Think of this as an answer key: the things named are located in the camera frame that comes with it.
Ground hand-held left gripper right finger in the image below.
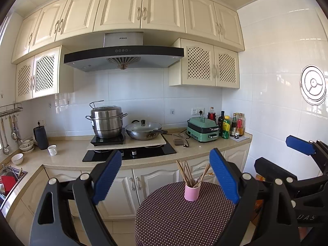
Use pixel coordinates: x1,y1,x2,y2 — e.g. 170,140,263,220
209,148,299,246

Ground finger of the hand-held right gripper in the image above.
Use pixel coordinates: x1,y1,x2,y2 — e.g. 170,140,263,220
286,135,328,172
254,157,328,198

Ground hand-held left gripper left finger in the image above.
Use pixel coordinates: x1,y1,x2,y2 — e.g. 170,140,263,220
29,149,122,246

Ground bunch of wooden chopsticks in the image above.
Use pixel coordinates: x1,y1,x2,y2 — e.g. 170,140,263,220
176,159,212,188

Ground pink cup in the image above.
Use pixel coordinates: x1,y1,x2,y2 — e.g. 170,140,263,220
184,181,201,202

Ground black induction cooker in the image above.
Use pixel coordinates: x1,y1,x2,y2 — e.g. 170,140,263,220
90,128,126,145

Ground cream lower kitchen cabinets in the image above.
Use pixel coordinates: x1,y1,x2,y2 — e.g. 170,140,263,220
5,143,250,246

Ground cream kitchen cabinets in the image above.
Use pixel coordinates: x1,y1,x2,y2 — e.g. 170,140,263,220
5,143,250,246
11,0,244,64

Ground cardboard box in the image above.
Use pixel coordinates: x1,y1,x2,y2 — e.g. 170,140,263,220
250,198,264,226

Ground green plastic bottle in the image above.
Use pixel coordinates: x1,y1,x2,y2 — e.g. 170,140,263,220
222,115,231,139

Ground beige stone board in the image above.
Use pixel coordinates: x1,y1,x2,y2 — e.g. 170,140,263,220
86,134,167,151

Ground green electric grill pot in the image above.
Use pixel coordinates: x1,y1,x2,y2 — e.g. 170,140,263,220
186,116,220,143

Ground dark sauce bottle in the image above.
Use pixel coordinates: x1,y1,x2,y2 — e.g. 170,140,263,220
230,113,237,137

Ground black glass gas stove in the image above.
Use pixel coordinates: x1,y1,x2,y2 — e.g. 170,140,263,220
82,143,177,162

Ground steel steamer pot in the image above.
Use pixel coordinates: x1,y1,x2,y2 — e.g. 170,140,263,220
85,100,128,139

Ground dark olive oil bottle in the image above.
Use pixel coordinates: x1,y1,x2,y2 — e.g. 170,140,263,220
218,111,225,136

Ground steel wok with lid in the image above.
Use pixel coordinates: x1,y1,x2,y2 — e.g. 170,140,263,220
125,119,168,141

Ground black kettle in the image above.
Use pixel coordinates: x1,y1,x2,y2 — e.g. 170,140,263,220
33,123,49,150

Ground steel sink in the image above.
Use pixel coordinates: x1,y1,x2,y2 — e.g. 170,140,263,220
0,165,28,211

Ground red plastic basin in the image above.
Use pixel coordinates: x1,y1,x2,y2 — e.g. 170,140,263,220
0,175,16,195

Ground metal skimmer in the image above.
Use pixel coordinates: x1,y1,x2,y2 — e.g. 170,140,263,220
10,115,21,144

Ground metal ladle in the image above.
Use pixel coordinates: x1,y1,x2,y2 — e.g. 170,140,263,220
0,119,11,155

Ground cream lattice door cabinet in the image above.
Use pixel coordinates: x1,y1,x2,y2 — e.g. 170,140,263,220
169,38,240,89
15,46,73,103

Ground grey range hood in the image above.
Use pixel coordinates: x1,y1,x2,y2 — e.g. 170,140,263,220
64,32,185,73

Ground cream upper kitchen cabinets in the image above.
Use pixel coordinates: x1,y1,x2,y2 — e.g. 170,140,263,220
11,0,244,64

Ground black power cable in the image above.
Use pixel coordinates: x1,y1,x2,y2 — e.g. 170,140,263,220
164,131,191,148

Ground round white wall vent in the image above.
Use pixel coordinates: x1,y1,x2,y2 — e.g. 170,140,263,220
299,65,326,106

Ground metal wall rack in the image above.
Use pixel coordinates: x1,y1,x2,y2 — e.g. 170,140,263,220
0,103,23,117

